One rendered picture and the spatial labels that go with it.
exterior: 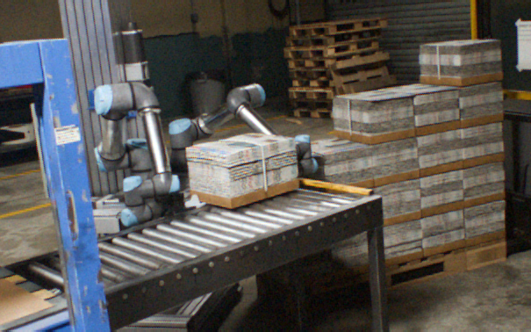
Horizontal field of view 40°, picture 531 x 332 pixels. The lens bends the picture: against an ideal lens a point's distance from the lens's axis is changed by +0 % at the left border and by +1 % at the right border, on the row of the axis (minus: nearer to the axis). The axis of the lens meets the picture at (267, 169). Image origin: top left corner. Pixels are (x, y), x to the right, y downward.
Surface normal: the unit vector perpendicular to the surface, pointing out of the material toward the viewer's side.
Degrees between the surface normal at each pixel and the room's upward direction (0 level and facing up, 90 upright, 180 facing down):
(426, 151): 90
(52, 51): 90
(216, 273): 90
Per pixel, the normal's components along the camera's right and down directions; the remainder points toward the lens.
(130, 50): -0.25, 0.23
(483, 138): 0.42, 0.15
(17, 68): 0.65, 0.11
